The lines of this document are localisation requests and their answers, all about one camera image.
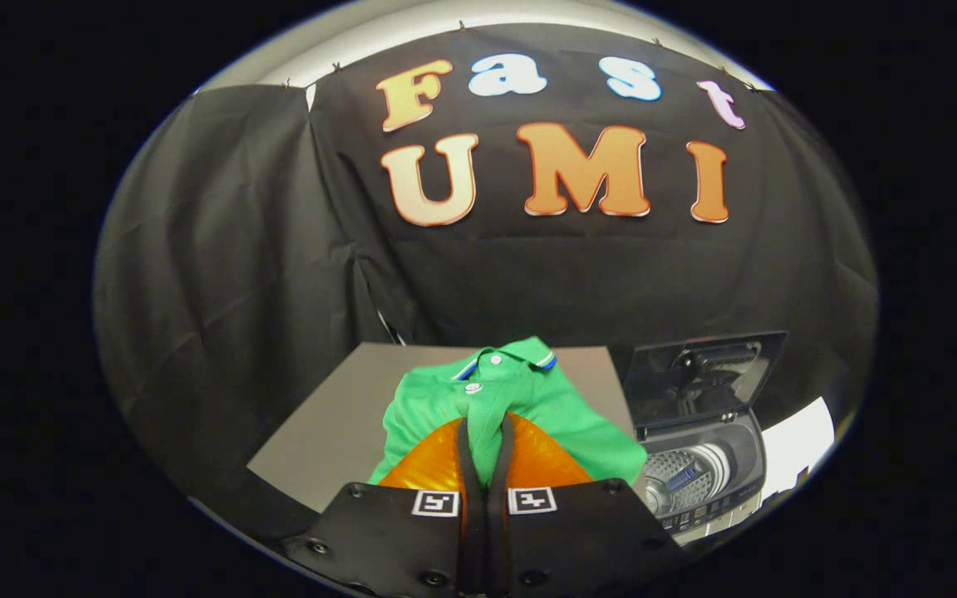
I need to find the grey washing machine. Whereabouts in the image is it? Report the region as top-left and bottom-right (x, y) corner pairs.
(635, 409), (770, 546)

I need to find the black backdrop cloth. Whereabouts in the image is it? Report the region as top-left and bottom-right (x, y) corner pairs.
(95, 23), (878, 537)

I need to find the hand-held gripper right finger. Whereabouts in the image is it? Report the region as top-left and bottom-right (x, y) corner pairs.
(487, 413), (691, 598)

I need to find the row of black clips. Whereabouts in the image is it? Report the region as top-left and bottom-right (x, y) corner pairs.
(279, 21), (758, 92)

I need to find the white flat board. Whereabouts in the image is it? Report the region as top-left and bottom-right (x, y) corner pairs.
(761, 397), (836, 501)

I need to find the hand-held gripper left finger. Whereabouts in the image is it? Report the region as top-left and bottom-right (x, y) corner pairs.
(283, 413), (488, 598)

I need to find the dark transparent washing machine lid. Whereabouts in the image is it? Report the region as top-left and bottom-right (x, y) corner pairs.
(623, 331), (788, 431)

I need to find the green polo shirt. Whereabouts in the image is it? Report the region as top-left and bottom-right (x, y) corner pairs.
(369, 336), (648, 489)

